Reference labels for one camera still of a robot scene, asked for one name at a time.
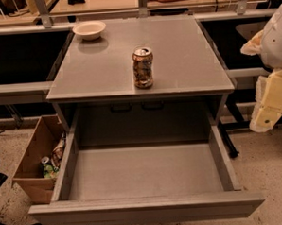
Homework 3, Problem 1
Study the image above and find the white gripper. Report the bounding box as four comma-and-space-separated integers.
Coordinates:
250, 68, 282, 133

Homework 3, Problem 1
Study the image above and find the grey top drawer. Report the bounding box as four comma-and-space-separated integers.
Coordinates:
23, 95, 267, 225

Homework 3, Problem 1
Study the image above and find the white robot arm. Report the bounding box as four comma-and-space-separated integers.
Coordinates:
241, 4, 282, 133

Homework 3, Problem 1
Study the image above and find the grey drawer cabinet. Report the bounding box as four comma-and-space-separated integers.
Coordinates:
47, 15, 235, 139

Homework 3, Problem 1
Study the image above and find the grey chair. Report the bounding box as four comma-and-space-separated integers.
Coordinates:
235, 21, 266, 40

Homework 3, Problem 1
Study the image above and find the crushed soda can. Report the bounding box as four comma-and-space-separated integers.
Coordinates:
132, 46, 153, 89

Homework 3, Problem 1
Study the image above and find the white bowl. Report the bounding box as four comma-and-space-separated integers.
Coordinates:
72, 20, 106, 41

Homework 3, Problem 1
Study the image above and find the snack wrapper in box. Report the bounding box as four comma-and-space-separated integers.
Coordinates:
50, 134, 66, 168

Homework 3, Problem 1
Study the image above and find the green can in box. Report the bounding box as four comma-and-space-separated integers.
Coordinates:
41, 156, 59, 179

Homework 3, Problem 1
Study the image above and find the cardboard box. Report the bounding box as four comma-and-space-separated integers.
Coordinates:
12, 115, 64, 205

